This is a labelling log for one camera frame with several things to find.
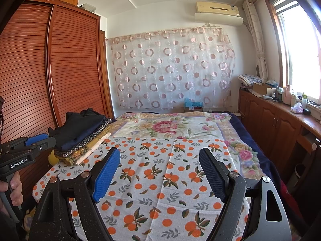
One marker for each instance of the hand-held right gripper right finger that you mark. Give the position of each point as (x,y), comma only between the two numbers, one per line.
(213,173)

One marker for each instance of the beige window curtain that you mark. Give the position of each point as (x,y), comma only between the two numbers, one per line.
(255,37)

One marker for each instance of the navy blanket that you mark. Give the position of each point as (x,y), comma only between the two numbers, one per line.
(253,140)

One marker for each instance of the folded patterned cloth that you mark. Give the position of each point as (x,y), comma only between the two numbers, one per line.
(248,80)

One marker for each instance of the black printed t-shirt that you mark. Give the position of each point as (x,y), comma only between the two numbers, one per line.
(77,125)

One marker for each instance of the grey trash bin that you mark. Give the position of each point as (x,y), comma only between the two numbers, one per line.
(299,174)

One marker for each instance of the navy folded cloth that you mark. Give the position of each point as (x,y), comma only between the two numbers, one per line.
(72,144)

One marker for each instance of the red cloth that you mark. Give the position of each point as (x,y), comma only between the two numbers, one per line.
(291,200)

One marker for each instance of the white box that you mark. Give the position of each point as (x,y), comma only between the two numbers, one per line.
(88,7)

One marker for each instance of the white crumpled tissue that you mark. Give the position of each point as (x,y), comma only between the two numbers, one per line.
(297,108)

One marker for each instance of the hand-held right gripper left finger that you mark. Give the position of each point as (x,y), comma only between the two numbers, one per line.
(107,173)

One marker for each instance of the window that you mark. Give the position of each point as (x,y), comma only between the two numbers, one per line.
(301,52)

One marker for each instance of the wooden side cabinet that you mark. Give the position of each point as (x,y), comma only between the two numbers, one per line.
(265,120)

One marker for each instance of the person's left hand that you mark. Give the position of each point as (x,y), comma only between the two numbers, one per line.
(17,190)

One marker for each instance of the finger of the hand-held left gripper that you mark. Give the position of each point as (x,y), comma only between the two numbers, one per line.
(42,145)
(37,138)

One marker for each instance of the sheer circle pattern curtain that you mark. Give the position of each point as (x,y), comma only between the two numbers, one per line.
(170,67)

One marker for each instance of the cream folded cloth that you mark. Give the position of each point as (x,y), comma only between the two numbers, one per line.
(92,149)

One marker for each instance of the wall air conditioner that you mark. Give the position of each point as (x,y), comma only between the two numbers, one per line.
(218,12)

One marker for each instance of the wooden slatted wardrobe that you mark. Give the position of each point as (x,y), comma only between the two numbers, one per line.
(30,67)

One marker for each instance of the blue tissue pack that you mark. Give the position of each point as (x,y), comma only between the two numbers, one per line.
(193,103)

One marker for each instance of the pink bottle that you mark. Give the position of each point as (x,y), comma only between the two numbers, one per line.
(287,95)

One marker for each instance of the cardboard box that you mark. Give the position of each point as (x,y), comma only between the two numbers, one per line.
(262,89)

